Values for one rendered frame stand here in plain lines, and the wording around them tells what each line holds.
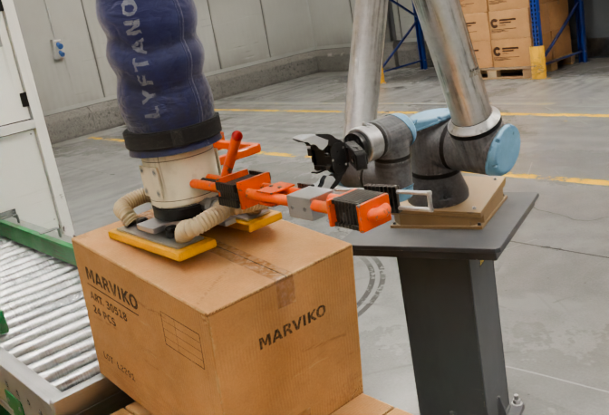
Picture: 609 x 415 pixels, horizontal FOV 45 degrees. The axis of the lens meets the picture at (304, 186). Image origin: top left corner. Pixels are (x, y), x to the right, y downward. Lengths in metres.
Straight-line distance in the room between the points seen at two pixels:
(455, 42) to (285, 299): 0.81
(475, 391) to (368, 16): 1.22
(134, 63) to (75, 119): 9.81
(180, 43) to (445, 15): 0.67
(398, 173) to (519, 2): 7.86
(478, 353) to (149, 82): 1.33
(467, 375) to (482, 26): 7.83
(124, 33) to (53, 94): 9.84
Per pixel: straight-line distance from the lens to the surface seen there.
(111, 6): 1.65
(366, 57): 1.91
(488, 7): 9.90
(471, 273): 2.27
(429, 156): 2.19
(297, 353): 1.64
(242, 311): 1.49
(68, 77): 11.55
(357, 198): 1.27
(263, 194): 1.46
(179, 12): 1.64
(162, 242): 1.67
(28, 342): 2.64
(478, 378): 2.42
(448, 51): 1.95
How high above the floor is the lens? 1.50
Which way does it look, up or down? 15 degrees down
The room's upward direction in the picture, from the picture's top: 10 degrees counter-clockwise
